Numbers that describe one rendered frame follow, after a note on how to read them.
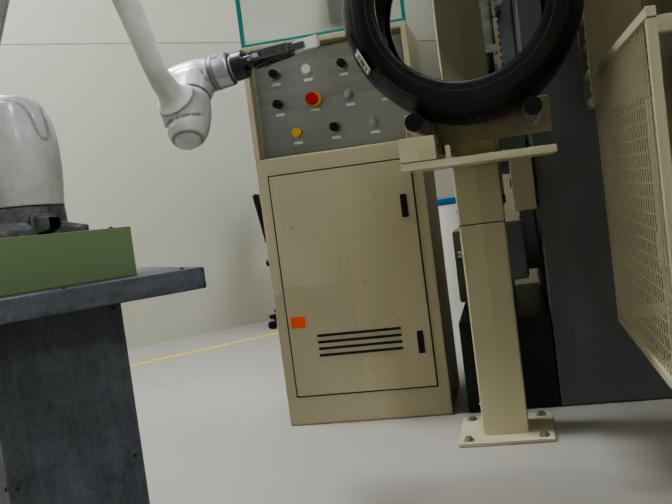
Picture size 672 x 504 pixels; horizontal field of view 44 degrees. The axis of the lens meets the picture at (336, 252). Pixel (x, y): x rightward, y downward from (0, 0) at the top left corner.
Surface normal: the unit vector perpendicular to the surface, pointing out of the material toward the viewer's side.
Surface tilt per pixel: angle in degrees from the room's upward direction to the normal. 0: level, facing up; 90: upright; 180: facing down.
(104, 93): 90
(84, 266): 90
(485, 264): 90
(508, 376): 90
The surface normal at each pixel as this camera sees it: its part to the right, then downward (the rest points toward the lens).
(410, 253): -0.20, 0.09
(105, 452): 0.54, -0.01
